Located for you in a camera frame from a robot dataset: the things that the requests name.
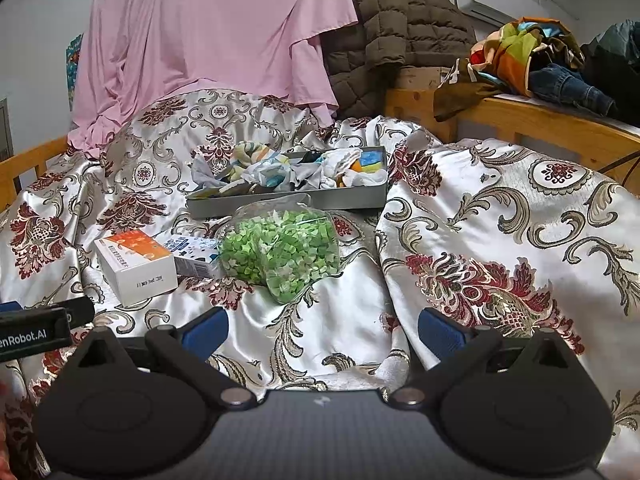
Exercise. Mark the bag of green pieces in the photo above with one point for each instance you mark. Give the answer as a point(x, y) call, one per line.
point(280, 255)

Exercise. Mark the colourful patchwork cloth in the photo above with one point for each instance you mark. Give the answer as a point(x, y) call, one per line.
point(515, 55)

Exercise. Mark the cardboard box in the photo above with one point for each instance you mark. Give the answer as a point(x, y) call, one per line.
point(420, 78)

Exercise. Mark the striped sock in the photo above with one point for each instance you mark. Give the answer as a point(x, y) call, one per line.
point(255, 152)

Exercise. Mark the dark blue sock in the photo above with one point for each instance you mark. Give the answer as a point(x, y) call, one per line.
point(312, 156)

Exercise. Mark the olive brown cloth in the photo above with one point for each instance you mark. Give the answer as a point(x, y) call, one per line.
point(460, 95)

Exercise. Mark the white scalloped cloth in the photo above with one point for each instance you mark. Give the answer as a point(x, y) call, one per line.
point(342, 160)

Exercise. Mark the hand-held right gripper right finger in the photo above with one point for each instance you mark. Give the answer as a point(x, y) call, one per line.
point(440, 332)

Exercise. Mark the orange cloth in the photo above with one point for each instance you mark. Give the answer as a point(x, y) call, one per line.
point(356, 166)

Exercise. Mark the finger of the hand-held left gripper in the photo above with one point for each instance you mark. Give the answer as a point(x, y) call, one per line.
point(81, 311)
point(10, 307)

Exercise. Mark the blue and white box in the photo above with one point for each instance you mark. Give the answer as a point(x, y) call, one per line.
point(195, 257)

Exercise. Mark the brown quilted jacket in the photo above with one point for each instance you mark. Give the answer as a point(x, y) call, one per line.
point(400, 35)

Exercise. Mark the dark jacket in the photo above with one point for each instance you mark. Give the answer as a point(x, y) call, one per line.
point(615, 70)

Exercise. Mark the white box with orange print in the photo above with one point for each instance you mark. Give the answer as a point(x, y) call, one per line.
point(140, 275)

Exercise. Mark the grey wall panel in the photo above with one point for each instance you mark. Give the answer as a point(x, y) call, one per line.
point(5, 130)

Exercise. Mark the wooden bed frame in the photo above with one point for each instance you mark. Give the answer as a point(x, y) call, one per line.
point(525, 120)

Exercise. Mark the blue jeans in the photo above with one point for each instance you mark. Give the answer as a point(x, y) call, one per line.
point(565, 90)

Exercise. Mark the blue wall poster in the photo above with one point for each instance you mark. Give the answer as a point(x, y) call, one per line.
point(74, 70)

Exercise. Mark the floral satin blanket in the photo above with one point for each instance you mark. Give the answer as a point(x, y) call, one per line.
point(500, 220)

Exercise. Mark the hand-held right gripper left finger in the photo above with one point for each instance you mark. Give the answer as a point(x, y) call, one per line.
point(205, 332)

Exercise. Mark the wooden bed rail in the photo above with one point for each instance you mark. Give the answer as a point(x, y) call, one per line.
point(30, 160)

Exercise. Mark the pink bed sheet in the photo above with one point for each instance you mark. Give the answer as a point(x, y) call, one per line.
point(210, 35)

